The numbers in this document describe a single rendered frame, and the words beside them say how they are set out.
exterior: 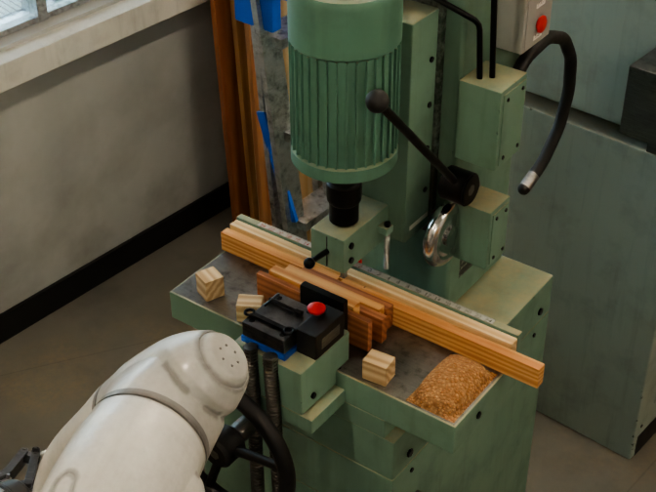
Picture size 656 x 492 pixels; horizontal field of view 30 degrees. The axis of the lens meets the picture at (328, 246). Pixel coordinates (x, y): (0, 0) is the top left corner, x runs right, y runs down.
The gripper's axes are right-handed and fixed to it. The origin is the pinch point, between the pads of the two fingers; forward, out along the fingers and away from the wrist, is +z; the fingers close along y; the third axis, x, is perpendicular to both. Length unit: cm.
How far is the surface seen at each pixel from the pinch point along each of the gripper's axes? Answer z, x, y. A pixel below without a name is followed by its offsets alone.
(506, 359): 44, -27, -45
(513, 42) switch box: 56, -75, -27
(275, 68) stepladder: 103, -46, 52
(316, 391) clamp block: 25.6, -15.7, -21.4
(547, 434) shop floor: 150, 33, -21
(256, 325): 19.7, -24.9, -11.2
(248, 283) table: 39.9, -21.7, 5.4
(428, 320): 44, -27, -29
